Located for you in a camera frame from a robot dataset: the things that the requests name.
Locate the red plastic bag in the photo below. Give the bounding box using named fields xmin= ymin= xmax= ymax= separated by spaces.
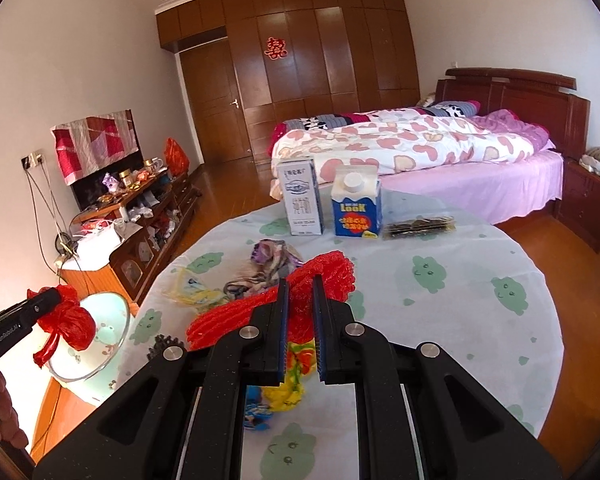
xmin=33 ymin=284 xmax=96 ymax=367

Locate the purple wrapper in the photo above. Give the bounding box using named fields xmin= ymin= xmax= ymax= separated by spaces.
xmin=223 ymin=238 xmax=303 ymax=300

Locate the orange-red foam fruit net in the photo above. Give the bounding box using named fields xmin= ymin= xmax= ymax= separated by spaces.
xmin=186 ymin=250 xmax=355 ymax=350

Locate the mint green trash bin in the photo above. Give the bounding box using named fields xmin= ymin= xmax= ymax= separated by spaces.
xmin=44 ymin=291 xmax=132 ymax=406

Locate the white box on cabinet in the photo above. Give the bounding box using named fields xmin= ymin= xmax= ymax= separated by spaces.
xmin=76 ymin=224 xmax=121 ymax=271

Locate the wooden TV cabinet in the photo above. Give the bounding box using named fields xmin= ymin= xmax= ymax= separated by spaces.
xmin=57 ymin=170 xmax=201 ymax=313

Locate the television with patchwork cloth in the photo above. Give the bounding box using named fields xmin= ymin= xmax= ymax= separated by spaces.
xmin=50 ymin=110 xmax=144 ymax=210

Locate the dark snack packet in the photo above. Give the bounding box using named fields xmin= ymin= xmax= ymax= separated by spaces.
xmin=381 ymin=216 xmax=455 ymax=240

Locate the orange-red hanging bag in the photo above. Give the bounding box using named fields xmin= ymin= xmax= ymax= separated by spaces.
xmin=163 ymin=138 xmax=189 ymax=177

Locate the blue Look milk carton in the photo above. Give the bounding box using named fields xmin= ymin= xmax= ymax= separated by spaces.
xmin=330 ymin=165 xmax=382 ymax=238

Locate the wooden nightstand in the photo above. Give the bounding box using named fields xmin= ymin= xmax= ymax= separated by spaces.
xmin=557 ymin=159 xmax=600 ymax=252

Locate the white tall milk carton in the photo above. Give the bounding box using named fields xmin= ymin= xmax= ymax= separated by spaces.
xmin=277 ymin=157 xmax=324 ymax=236

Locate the pink heart-print duvet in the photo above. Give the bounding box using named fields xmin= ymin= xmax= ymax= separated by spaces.
xmin=271 ymin=101 xmax=554 ymax=184

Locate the wooden door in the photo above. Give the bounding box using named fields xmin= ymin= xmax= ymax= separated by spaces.
xmin=180 ymin=38 xmax=251 ymax=165

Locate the red double happiness sticker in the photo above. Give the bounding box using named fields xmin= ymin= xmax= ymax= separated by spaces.
xmin=263 ymin=37 xmax=288 ymax=61

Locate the wooden wardrobe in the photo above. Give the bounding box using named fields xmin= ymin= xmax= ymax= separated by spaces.
xmin=157 ymin=0 xmax=420 ymax=162

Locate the wall power socket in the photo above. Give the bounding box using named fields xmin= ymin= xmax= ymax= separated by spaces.
xmin=21 ymin=152 xmax=44 ymax=171

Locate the dark wooden bed frame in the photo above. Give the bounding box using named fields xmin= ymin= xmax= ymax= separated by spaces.
xmin=436 ymin=67 xmax=591 ymax=224

